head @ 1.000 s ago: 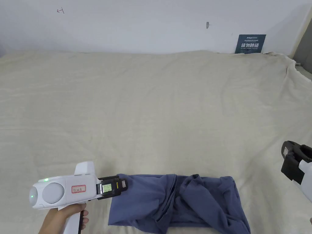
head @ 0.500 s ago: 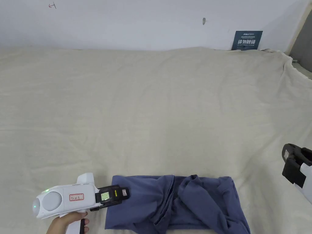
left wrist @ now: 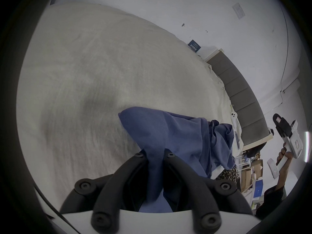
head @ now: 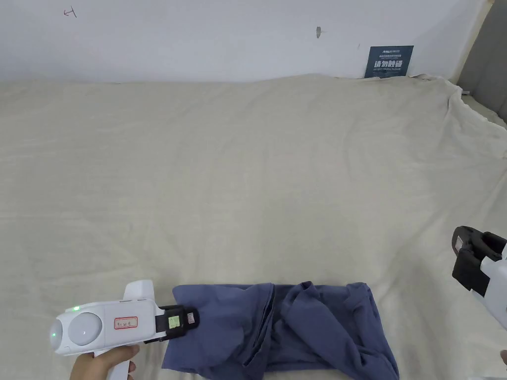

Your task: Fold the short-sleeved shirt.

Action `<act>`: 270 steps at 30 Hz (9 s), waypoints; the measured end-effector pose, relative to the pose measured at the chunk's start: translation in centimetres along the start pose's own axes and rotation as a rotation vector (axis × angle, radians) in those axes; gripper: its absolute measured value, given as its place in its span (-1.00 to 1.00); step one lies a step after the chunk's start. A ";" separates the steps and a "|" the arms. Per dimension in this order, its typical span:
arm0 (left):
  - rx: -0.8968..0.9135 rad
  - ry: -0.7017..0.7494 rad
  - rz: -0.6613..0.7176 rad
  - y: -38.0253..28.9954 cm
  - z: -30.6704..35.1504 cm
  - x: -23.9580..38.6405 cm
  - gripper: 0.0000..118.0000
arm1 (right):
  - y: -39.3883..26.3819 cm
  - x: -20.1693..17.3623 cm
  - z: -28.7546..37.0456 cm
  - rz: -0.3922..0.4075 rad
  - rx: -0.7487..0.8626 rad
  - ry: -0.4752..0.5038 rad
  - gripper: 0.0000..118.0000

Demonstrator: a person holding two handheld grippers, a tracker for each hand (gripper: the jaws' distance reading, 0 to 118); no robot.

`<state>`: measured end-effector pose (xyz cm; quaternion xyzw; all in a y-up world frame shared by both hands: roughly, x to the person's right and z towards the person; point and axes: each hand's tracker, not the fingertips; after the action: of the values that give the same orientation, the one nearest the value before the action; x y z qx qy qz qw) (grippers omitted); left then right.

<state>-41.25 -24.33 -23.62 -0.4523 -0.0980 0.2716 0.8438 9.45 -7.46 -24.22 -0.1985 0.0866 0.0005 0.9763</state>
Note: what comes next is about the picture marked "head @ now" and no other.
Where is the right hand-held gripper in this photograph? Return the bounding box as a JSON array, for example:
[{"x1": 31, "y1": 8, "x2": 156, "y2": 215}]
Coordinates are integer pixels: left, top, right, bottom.
[{"x1": 451, "y1": 225, "x2": 507, "y2": 332}]

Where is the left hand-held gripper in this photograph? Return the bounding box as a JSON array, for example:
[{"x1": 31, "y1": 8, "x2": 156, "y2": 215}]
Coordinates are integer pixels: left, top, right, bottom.
[{"x1": 49, "y1": 280, "x2": 201, "y2": 380}]

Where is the dark blue shirt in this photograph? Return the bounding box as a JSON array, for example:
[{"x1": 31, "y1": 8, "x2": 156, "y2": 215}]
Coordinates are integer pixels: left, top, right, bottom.
[{"x1": 161, "y1": 281, "x2": 400, "y2": 380}]

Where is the person's left hand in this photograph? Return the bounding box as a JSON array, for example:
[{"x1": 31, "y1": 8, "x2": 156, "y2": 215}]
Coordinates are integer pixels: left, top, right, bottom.
[{"x1": 70, "y1": 344, "x2": 140, "y2": 380}]

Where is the bed with beige sheet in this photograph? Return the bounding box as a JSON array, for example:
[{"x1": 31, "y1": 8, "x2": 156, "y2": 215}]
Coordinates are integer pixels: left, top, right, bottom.
[{"x1": 0, "y1": 73, "x2": 507, "y2": 380}]

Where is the dark blue sign card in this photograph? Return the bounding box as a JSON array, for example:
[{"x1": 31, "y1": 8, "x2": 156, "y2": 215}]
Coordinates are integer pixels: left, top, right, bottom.
[{"x1": 364, "y1": 45, "x2": 415, "y2": 80}]

